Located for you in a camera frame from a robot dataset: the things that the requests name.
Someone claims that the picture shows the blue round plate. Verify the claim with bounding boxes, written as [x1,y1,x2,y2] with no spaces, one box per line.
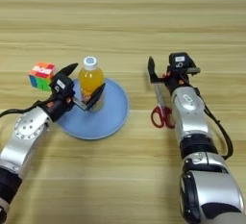
[57,77,131,140]

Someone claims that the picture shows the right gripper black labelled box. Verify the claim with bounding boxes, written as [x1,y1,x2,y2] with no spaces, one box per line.
[168,52,197,74]

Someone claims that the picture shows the red handled scissors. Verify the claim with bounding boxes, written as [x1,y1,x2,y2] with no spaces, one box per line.
[150,82,177,130]

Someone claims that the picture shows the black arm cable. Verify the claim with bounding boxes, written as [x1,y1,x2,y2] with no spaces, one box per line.
[193,87,234,162]
[0,99,53,119]

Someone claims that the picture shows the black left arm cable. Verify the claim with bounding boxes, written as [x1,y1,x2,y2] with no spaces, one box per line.
[0,99,53,119]

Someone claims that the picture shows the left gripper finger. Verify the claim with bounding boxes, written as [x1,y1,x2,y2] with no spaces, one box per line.
[55,62,80,82]
[84,82,107,112]

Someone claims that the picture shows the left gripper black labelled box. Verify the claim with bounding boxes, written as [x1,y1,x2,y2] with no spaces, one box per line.
[49,72,77,100]

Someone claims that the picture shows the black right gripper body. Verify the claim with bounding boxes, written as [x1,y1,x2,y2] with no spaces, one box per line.
[149,67,197,97]

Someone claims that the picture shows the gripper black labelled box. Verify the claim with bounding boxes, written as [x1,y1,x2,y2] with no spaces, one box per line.
[49,72,77,100]
[168,52,197,74]

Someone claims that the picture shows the multicoloured puzzle cube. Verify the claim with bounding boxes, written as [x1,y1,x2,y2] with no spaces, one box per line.
[28,62,58,92]

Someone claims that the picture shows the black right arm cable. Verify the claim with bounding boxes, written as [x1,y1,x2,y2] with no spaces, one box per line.
[193,87,234,162]

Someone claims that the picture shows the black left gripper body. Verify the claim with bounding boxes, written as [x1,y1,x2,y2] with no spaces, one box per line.
[36,87,89,124]

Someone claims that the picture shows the orange juice bottle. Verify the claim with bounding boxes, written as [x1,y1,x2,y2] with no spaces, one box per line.
[78,56,107,113]

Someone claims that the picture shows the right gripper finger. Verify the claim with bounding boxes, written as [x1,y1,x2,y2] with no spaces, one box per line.
[186,66,202,75]
[146,55,161,82]

